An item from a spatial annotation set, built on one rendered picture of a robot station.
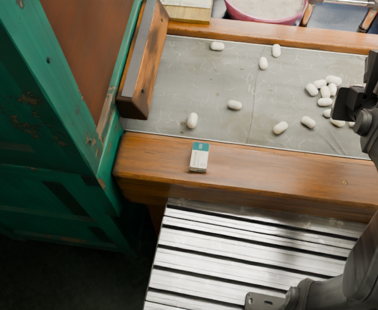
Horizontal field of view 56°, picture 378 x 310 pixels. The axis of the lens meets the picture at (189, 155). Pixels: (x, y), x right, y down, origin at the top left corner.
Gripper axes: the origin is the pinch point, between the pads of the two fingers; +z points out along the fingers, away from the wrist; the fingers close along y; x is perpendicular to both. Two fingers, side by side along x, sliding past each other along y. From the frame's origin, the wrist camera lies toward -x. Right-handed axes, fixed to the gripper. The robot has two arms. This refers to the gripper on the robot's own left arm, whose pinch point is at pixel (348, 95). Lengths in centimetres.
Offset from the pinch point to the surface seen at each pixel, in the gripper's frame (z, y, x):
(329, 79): 10.3, 1.6, -1.2
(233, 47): 18.1, 25.3, -5.3
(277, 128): -1.6, 13.5, 8.7
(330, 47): 18.4, 0.8, -7.6
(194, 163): -12.7, 30.6, 14.8
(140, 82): -6.1, 43.7, 0.8
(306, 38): 18.8, 7.1, -9.2
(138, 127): -2.6, 44.7, 12.2
